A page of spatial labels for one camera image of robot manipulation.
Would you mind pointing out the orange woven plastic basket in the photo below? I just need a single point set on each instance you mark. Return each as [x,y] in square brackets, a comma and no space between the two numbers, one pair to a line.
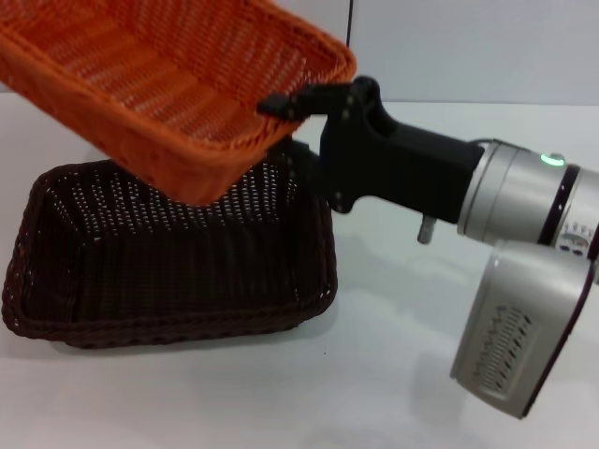
[140,70]

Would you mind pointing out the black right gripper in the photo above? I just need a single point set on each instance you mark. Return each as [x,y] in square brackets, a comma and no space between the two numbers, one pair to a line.
[398,163]

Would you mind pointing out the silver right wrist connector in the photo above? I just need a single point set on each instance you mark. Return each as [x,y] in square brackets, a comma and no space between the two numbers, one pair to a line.
[426,231]

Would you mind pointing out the silver right camera bracket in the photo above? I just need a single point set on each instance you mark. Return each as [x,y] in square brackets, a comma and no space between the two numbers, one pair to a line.
[575,241]

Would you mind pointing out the dark brown woven basket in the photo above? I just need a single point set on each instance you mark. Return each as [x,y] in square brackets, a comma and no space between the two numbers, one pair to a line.
[164,262]

